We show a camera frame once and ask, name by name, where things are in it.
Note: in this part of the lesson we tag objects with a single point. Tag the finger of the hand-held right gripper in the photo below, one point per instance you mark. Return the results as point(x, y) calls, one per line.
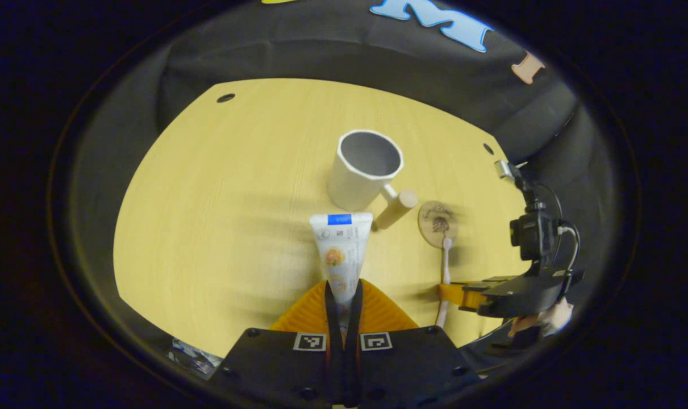
point(457, 295)

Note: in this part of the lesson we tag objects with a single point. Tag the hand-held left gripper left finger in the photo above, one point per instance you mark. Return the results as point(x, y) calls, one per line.
point(281, 363)

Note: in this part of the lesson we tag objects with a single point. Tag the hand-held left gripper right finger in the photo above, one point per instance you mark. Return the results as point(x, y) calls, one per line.
point(406, 363)

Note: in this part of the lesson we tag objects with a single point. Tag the white toothbrush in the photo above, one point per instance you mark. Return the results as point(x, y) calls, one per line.
point(446, 267)

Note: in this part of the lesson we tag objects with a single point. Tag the round wooden coaster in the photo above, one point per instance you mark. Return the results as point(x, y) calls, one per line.
point(437, 218)

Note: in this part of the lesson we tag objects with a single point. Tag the white toothpaste tube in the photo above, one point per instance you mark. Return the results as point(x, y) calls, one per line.
point(341, 250)

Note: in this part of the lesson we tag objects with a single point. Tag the blue and white crumpled wrapper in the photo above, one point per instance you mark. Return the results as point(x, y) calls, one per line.
point(196, 358)

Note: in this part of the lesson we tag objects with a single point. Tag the black backdrop cloth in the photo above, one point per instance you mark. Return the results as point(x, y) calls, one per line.
point(321, 51)

